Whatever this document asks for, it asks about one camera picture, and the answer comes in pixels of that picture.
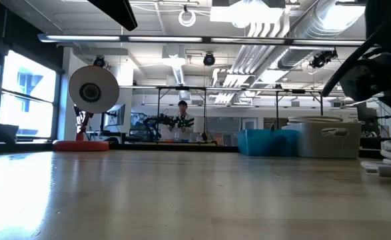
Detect black ceiling spotlight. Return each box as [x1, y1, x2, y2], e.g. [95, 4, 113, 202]
[203, 52, 216, 67]
[93, 55, 107, 69]

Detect red desk lamp white shade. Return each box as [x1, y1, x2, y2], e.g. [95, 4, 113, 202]
[51, 65, 120, 153]

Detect grey computer monitor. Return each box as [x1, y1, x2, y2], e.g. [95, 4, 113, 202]
[103, 103, 126, 128]

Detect person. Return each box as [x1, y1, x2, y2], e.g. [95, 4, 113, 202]
[173, 100, 195, 141]

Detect small white box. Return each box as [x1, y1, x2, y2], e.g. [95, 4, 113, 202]
[193, 116, 205, 133]

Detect black desk device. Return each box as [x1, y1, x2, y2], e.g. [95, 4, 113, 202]
[0, 121, 19, 145]

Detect blue plastic bin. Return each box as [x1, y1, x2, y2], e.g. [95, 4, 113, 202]
[237, 129, 301, 157]

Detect grey plastic basket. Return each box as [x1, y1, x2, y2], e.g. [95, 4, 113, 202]
[281, 121, 362, 159]

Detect black computer monitor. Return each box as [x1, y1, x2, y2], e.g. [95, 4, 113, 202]
[356, 103, 380, 134]

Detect white cable ring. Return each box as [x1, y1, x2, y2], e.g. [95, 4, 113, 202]
[178, 9, 196, 27]

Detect black metal frame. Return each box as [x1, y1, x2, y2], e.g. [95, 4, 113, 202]
[155, 85, 208, 145]
[274, 88, 324, 130]

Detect black ceiling camera rig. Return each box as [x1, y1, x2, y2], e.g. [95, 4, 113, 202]
[310, 49, 338, 69]

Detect black camera cable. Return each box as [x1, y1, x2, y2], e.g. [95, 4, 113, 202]
[321, 29, 382, 98]

